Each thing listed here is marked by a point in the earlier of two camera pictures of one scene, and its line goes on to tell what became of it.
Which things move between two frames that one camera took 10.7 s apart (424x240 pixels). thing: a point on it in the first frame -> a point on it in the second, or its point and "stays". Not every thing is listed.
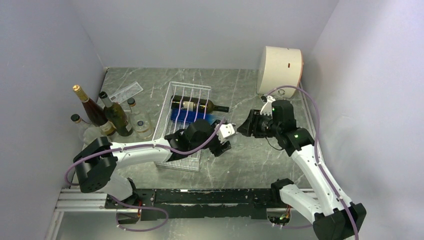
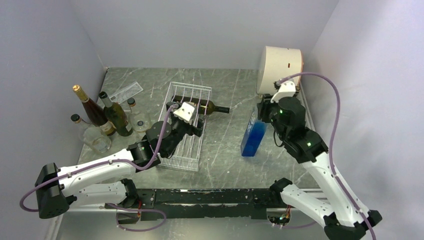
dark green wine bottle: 197,104 stays
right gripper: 251,125 -> 264,106
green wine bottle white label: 115,113 stays
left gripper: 217,150 -> 197,130
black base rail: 160,204 stays
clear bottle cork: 88,132 stays
